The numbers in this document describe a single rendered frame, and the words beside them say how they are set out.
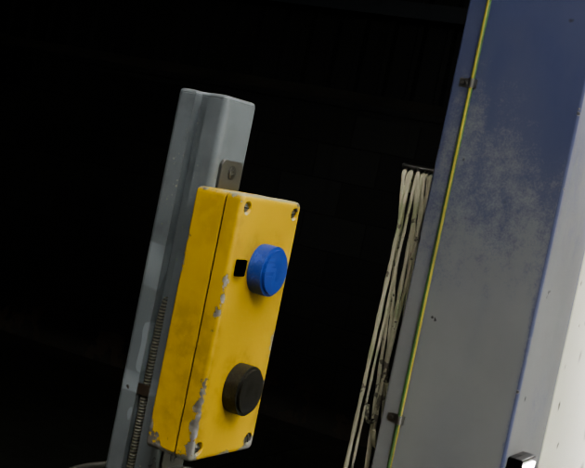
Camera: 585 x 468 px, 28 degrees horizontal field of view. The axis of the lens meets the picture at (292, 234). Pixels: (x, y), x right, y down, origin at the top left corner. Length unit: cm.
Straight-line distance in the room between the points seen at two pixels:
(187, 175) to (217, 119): 7
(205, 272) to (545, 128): 59
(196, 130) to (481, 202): 51
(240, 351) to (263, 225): 13
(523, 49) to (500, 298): 33
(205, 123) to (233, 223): 12
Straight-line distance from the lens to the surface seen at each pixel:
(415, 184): 164
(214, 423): 114
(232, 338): 113
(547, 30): 156
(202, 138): 115
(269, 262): 112
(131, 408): 119
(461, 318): 156
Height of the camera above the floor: 158
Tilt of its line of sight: 3 degrees down
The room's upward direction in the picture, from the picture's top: 12 degrees clockwise
